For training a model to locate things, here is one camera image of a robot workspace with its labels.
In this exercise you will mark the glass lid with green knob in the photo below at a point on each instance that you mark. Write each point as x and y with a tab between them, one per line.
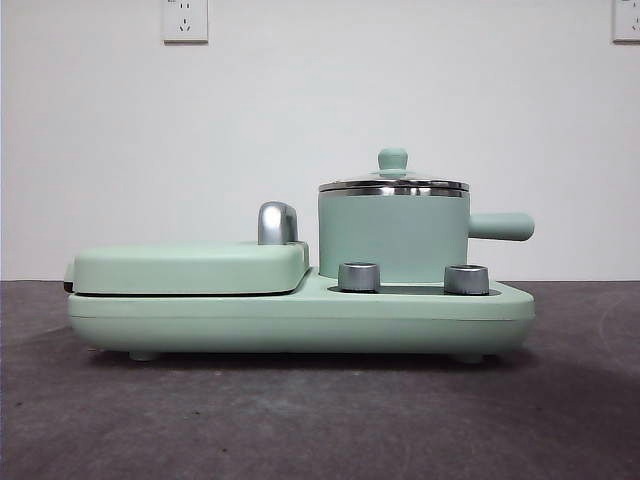
394	160

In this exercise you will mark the silver control knob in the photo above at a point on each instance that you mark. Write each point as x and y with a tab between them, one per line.
358	276
466	279

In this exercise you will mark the green breakfast machine base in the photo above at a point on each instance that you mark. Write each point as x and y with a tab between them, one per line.
425	320

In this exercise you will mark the green griddle cover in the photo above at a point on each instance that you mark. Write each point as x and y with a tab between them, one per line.
175	267

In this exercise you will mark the white wall socket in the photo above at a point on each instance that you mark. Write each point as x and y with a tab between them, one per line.
627	20
185	22

